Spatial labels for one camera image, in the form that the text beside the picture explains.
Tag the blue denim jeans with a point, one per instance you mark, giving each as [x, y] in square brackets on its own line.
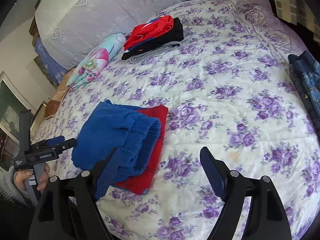
[306, 69]

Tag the brown blanket at bedside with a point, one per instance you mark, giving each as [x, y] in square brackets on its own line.
[60, 93]

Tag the folded grey garment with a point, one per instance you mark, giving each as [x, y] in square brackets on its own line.
[164, 48]

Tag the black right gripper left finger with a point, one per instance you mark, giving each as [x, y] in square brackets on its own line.
[104, 173]

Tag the folded black garment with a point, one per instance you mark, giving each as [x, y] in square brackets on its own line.
[175, 34]

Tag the folded floral blanket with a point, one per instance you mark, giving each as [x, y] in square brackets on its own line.
[96, 61]

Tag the striped beige curtain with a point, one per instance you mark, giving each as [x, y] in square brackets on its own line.
[297, 11]

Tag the blue wall poster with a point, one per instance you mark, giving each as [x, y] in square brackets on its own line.
[53, 71]

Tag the folded red garment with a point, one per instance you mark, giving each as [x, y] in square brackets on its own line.
[147, 31]

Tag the wooden bed frame rail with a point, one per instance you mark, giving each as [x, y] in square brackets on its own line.
[37, 119]

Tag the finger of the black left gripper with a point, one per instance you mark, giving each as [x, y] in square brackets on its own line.
[54, 141]
[67, 144]

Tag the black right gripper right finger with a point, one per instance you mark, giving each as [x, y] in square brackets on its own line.
[216, 172]

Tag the grey knit sleeve forearm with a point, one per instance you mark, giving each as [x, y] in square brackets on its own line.
[10, 191]

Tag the purple floral bedspread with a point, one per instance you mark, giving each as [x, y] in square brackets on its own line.
[227, 87]

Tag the blue and red pants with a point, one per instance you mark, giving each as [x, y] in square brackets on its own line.
[137, 132]

